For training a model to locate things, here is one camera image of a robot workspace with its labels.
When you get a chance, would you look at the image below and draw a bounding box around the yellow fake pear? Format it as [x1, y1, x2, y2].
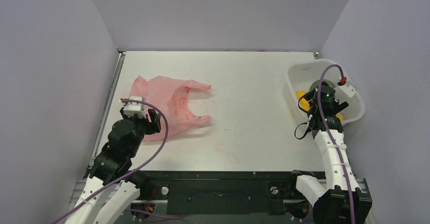
[336, 113, 344, 121]

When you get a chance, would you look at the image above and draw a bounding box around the yellow fake mango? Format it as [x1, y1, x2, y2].
[296, 91, 306, 99]

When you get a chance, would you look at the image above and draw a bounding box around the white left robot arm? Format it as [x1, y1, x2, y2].
[66, 109, 163, 223]

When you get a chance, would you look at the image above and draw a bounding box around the white plastic basket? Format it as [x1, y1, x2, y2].
[283, 59, 365, 125]

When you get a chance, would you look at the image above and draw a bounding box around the green netted fake melon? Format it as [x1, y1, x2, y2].
[308, 79, 337, 91]

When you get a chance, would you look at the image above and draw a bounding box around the aluminium table edge rail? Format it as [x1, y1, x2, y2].
[88, 51, 127, 168]

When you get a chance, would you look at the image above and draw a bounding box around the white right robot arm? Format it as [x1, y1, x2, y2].
[286, 83, 373, 223]

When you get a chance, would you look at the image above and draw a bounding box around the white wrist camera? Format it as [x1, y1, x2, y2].
[121, 96, 147, 118]
[338, 77, 357, 98]

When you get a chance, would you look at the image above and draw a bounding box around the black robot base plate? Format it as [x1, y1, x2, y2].
[131, 170, 305, 215]

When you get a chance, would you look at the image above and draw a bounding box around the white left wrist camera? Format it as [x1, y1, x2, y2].
[121, 96, 147, 118]

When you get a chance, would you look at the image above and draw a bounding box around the yellow fake lemon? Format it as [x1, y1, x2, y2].
[299, 98, 310, 112]

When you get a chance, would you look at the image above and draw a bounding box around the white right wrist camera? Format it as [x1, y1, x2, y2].
[338, 77, 357, 98]

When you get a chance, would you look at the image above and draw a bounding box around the pink plastic bag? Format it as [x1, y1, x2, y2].
[129, 76, 211, 137]

